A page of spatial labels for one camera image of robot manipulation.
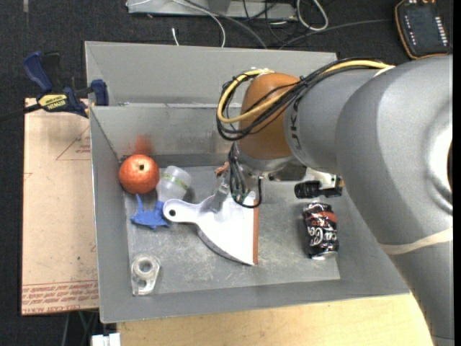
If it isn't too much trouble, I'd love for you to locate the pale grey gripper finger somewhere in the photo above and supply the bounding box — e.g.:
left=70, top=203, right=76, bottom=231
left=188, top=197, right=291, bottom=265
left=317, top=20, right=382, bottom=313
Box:
left=210, top=179, right=229, bottom=214
left=215, top=161, right=231, bottom=182

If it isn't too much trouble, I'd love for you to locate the white plastic scraper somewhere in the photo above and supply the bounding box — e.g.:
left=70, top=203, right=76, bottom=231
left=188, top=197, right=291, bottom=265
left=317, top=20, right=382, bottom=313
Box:
left=162, top=190, right=260, bottom=267

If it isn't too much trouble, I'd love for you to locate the clear plastic cup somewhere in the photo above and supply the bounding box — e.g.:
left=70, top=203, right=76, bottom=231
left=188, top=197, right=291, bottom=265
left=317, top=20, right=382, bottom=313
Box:
left=155, top=165, right=193, bottom=203

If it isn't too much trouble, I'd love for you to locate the grey metal bin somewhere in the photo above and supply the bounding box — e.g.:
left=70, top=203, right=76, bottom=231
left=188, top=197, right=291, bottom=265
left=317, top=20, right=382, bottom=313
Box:
left=84, top=40, right=412, bottom=324

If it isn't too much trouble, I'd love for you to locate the blue rubber toy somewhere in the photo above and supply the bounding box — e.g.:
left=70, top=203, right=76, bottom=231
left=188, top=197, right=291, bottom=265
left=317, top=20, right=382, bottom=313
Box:
left=130, top=193, right=171, bottom=231

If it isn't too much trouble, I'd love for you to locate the orange fruit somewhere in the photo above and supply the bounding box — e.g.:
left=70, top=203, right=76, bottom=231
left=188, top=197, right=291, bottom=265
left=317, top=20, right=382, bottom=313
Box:
left=118, top=154, right=161, bottom=195

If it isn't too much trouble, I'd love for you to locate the crushed black and red can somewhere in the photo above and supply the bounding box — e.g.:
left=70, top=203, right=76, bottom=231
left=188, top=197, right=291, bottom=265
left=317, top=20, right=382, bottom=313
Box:
left=301, top=201, right=341, bottom=261

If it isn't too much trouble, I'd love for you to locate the brown cardboard board red print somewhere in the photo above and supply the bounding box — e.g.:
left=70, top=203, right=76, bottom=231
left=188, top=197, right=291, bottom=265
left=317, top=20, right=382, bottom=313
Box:
left=20, top=97, right=100, bottom=316

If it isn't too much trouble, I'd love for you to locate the black cylinder on white bracket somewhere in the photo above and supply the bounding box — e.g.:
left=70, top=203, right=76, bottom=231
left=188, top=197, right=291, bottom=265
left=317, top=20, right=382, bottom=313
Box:
left=294, top=167, right=344, bottom=200

